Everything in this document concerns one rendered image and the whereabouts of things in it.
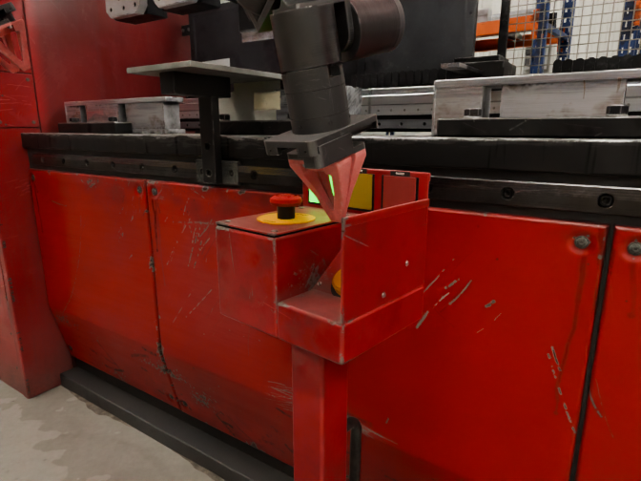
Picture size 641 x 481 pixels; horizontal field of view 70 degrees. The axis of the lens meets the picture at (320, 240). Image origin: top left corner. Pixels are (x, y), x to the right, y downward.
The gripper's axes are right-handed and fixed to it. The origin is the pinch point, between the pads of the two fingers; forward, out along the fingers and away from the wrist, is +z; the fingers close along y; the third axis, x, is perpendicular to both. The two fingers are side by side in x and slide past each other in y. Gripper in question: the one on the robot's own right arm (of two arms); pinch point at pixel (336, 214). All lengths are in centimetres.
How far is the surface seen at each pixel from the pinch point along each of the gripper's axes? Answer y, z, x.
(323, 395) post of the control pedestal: -4.7, 22.5, 2.8
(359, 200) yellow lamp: 10.1, 3.0, 5.0
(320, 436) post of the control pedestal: -6.5, 27.9, 3.2
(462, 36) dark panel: 97, -10, 31
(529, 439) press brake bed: 20, 45, -13
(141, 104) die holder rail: 32, -8, 94
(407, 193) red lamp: 10.6, 1.4, -2.1
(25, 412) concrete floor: -22, 76, 128
